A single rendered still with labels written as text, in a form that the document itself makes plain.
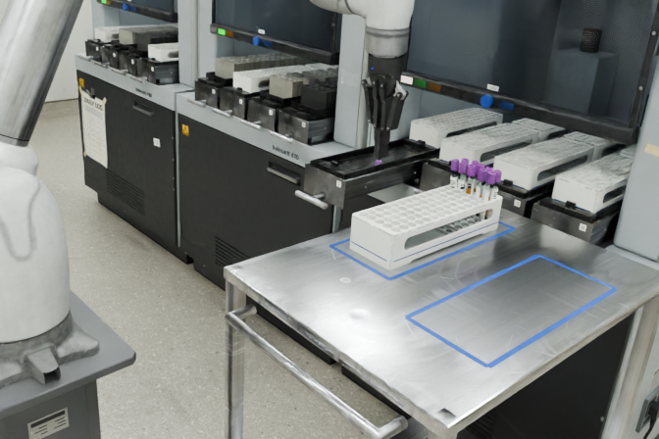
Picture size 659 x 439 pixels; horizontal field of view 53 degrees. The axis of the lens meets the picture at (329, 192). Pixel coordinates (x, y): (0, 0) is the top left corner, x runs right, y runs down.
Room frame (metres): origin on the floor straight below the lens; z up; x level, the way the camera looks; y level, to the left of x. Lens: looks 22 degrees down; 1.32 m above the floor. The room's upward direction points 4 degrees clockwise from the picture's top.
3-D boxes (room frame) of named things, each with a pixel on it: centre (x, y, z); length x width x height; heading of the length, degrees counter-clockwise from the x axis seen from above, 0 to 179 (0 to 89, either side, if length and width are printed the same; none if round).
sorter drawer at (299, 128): (2.10, -0.10, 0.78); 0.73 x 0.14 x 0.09; 135
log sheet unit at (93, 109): (2.83, 1.08, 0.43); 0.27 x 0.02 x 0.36; 45
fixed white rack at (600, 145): (1.73, -0.73, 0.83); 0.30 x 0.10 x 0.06; 135
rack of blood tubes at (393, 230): (1.08, -0.18, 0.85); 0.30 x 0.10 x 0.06; 133
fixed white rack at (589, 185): (1.40, -0.62, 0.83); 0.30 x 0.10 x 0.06; 135
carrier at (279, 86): (2.05, 0.17, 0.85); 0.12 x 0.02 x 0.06; 46
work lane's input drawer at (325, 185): (1.64, -0.21, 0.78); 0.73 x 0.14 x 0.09; 135
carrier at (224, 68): (2.26, 0.38, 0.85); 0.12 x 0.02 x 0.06; 45
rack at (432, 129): (1.77, -0.34, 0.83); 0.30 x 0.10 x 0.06; 135
